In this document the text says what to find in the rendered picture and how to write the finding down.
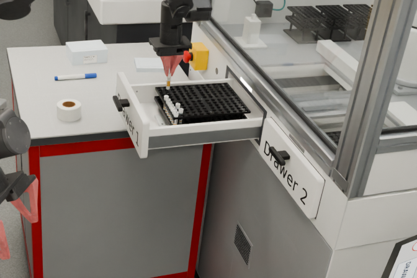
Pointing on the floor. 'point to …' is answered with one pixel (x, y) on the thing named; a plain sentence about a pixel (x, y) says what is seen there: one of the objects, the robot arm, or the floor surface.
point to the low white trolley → (103, 174)
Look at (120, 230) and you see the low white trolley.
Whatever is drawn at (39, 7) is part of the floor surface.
